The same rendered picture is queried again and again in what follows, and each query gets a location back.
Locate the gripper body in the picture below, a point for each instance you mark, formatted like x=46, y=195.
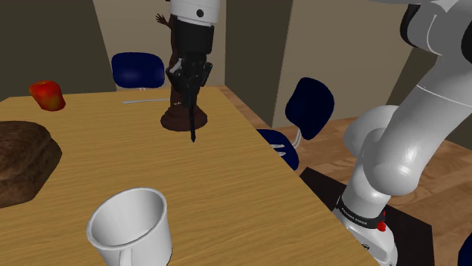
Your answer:
x=192, y=38

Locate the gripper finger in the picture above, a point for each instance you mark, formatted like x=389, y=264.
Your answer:
x=176, y=79
x=205, y=75

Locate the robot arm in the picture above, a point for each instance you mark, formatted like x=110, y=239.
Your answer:
x=405, y=147

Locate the grey cutlery piece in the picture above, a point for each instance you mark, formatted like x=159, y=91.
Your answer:
x=145, y=100

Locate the blue chair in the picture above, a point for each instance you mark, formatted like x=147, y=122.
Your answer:
x=309, y=107
x=466, y=252
x=137, y=70

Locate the brown figure statue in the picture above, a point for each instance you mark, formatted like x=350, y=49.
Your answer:
x=176, y=120

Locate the wooden table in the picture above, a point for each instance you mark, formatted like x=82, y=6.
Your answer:
x=228, y=184

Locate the red apple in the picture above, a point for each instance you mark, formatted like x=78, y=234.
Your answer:
x=47, y=96

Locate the white mug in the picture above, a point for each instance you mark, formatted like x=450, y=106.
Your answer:
x=144, y=235

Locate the brown bread loaf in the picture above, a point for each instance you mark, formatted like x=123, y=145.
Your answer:
x=23, y=162

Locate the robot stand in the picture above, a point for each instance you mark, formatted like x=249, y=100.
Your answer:
x=409, y=235

